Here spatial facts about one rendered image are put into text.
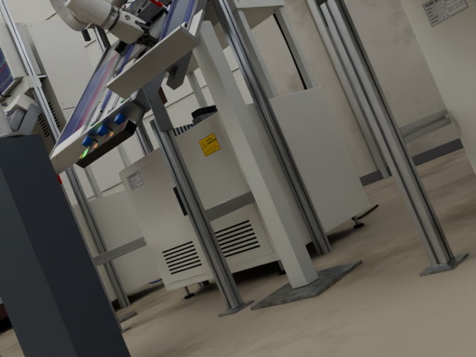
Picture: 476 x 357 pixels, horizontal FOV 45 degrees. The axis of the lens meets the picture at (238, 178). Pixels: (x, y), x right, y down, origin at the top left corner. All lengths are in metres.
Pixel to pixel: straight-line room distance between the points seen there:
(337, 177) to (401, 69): 2.44
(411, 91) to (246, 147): 3.17
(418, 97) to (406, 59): 0.31
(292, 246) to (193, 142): 0.67
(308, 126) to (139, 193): 0.76
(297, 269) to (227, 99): 0.52
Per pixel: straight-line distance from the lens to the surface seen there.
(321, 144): 2.36
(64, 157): 2.25
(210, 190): 2.12
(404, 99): 4.71
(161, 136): 1.77
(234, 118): 1.64
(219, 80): 1.66
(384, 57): 4.74
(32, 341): 1.65
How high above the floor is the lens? 0.32
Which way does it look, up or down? 2 degrees up
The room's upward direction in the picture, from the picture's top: 23 degrees counter-clockwise
